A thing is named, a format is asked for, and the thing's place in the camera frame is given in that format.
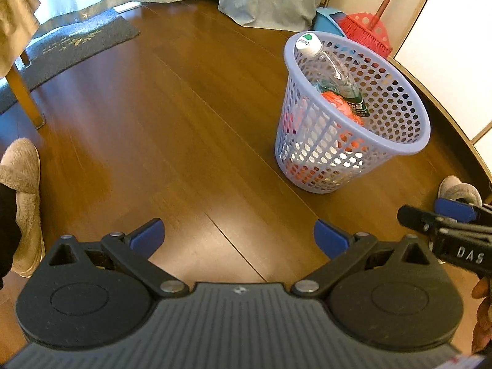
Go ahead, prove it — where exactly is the person's black trouser leg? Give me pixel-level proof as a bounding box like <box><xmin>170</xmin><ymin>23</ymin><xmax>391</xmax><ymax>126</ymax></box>
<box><xmin>0</xmin><ymin>182</ymin><xmax>22</xmax><ymax>290</ymax></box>

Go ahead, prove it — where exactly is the grey door mat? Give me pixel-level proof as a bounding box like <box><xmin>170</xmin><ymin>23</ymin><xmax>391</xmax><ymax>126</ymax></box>
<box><xmin>0</xmin><ymin>8</ymin><xmax>141</xmax><ymax>115</ymax></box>

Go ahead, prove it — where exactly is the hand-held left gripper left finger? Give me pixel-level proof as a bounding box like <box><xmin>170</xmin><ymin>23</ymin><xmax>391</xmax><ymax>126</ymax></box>
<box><xmin>48</xmin><ymin>217</ymin><xmax>189</xmax><ymax>297</ymax></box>

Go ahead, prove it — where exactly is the clear plastic water bottle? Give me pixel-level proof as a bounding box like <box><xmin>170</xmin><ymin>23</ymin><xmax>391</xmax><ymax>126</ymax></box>
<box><xmin>294</xmin><ymin>33</ymin><xmax>371</xmax><ymax>124</ymax></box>

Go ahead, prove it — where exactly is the orange plastic bag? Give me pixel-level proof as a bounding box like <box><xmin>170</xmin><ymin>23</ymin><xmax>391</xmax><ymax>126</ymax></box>
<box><xmin>286</xmin><ymin>91</ymin><xmax>367</xmax><ymax>179</ymax></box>

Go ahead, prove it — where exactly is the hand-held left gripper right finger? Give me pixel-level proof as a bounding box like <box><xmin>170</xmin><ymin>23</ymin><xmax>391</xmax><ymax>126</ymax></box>
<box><xmin>290</xmin><ymin>218</ymin><xmax>442</xmax><ymax>298</ymax></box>

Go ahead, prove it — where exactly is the blue dustpan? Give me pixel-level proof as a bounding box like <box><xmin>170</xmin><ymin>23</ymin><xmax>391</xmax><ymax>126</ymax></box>
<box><xmin>313</xmin><ymin>6</ymin><xmax>348</xmax><ymax>39</ymax></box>

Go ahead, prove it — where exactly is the lavender plastic mesh basket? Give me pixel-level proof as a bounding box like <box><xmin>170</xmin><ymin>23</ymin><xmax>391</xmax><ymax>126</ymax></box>
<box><xmin>274</xmin><ymin>31</ymin><xmax>432</xmax><ymax>194</ymax></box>

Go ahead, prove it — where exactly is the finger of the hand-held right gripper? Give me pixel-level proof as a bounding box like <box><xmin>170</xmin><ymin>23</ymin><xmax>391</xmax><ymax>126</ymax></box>
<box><xmin>397</xmin><ymin>205</ymin><xmax>492</xmax><ymax>241</ymax></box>
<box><xmin>434</xmin><ymin>197</ymin><xmax>492</xmax><ymax>225</ymax></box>

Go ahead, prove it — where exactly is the red broom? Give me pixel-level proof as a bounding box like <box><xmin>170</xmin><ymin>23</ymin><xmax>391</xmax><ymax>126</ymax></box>
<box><xmin>340</xmin><ymin>0</ymin><xmax>408</xmax><ymax>58</ymax></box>

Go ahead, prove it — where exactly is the person's right hand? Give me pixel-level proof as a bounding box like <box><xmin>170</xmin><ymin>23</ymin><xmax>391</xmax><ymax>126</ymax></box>
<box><xmin>471</xmin><ymin>275</ymin><xmax>492</xmax><ymax>355</ymax></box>

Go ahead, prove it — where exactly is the beige fluffy slipper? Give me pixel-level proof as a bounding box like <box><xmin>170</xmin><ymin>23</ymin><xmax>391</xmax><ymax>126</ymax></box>
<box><xmin>438</xmin><ymin>176</ymin><xmax>484</xmax><ymax>210</ymax></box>
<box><xmin>0</xmin><ymin>137</ymin><xmax>45</xmax><ymax>278</ymax></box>

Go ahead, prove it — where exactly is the wooden chair leg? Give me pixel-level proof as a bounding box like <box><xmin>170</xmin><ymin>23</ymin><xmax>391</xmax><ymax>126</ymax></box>
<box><xmin>6</xmin><ymin>52</ymin><xmax>47</xmax><ymax>129</ymax></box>

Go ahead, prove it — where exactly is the white sliding door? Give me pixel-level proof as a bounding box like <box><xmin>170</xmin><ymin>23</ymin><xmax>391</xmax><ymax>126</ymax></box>
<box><xmin>392</xmin><ymin>0</ymin><xmax>492</xmax><ymax>150</ymax></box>

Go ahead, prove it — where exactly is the beige cloth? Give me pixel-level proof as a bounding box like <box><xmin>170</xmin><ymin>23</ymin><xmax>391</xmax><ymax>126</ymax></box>
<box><xmin>0</xmin><ymin>0</ymin><xmax>41</xmax><ymax>78</ymax></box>

